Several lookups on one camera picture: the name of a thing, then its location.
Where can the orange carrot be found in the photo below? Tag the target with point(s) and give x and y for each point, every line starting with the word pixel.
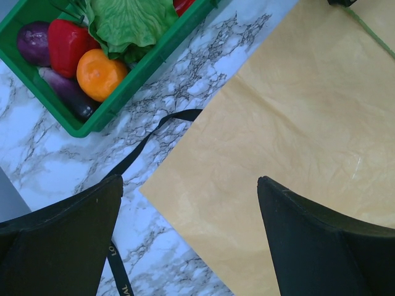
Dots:
pixel 98 76

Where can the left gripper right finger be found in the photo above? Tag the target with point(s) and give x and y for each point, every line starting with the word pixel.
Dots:
pixel 318 251

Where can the green cabbage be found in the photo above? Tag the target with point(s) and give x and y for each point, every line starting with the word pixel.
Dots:
pixel 126 30

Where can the black printed ribbon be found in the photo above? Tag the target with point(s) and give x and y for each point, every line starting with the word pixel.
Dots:
pixel 113 257

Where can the red tomato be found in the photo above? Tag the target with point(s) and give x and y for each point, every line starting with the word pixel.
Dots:
pixel 67 43

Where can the purple onion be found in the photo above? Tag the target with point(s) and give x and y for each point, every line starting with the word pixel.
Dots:
pixel 32 43

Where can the purple eggplant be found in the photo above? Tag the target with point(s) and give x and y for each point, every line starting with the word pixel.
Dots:
pixel 70 94

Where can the pink flower stem four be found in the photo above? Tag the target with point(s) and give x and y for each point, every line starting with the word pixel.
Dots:
pixel 370 32

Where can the green plastic basket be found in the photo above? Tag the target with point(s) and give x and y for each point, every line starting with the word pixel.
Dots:
pixel 28 11

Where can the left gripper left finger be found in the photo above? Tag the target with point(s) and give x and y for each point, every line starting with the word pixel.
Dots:
pixel 61 249

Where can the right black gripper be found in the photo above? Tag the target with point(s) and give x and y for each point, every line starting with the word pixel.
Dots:
pixel 344 3

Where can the orange wrapping paper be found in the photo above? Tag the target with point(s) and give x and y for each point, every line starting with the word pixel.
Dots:
pixel 312 109

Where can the red chili pepper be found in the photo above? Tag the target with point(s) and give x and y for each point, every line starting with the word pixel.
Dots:
pixel 181 6

